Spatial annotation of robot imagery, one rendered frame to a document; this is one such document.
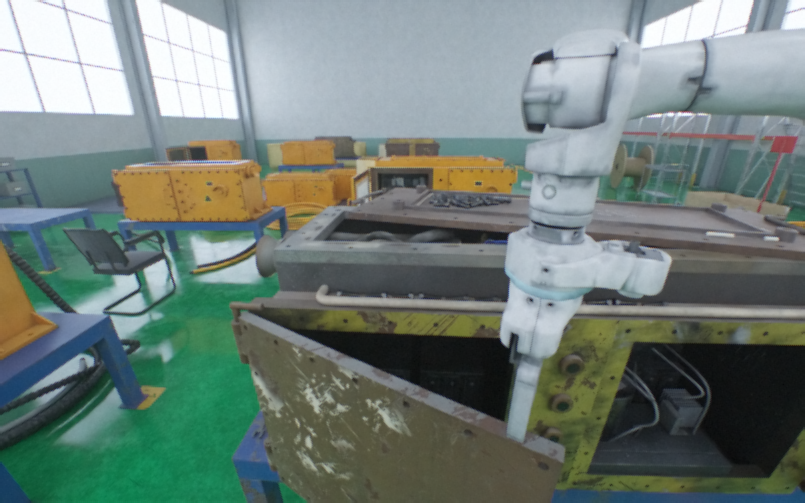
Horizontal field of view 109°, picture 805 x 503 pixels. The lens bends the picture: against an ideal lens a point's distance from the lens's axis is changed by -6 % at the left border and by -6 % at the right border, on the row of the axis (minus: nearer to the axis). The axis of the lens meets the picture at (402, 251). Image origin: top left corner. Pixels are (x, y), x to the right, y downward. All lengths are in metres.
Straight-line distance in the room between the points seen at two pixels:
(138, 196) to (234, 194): 1.17
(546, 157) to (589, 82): 0.06
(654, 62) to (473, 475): 0.55
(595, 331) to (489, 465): 0.39
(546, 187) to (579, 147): 0.04
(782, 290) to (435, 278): 0.80
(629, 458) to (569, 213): 0.96
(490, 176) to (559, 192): 3.08
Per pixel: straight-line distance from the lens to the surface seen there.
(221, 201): 3.97
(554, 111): 0.31
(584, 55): 0.31
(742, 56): 0.40
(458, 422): 0.51
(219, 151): 11.01
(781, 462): 1.39
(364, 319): 0.71
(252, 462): 1.27
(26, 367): 2.23
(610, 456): 1.17
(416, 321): 0.70
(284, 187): 7.12
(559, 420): 0.95
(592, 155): 0.30
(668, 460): 1.24
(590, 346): 0.82
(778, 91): 0.41
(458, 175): 3.32
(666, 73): 0.38
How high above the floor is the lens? 1.60
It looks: 21 degrees down
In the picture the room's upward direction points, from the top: straight up
